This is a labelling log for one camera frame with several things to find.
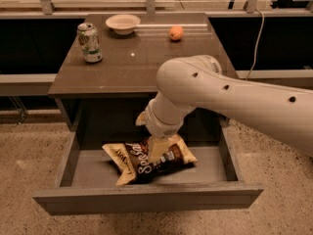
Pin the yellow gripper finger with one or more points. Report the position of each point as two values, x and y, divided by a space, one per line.
157 147
141 119

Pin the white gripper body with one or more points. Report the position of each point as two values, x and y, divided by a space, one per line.
158 126

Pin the brown chip bag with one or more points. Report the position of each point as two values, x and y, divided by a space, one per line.
133 163

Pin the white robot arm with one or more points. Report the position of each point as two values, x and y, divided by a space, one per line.
185 84

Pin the grey cabinet counter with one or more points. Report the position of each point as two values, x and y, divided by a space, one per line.
114 91

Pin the open grey drawer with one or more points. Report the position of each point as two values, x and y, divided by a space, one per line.
86 180

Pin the orange fruit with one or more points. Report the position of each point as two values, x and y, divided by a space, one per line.
176 32

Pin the white bowl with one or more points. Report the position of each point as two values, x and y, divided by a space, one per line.
123 24

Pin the green soda can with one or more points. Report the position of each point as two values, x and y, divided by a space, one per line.
88 39

